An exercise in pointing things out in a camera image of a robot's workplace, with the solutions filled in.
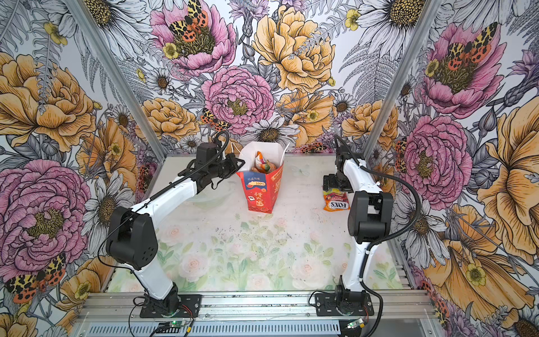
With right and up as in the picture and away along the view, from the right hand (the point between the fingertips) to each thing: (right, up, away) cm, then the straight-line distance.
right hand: (339, 194), depth 94 cm
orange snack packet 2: (0, -3, +6) cm, 7 cm away
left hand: (-40, +12, -6) cm, 43 cm away
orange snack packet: (-34, +13, +1) cm, 36 cm away
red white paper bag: (-33, +3, -8) cm, 34 cm away
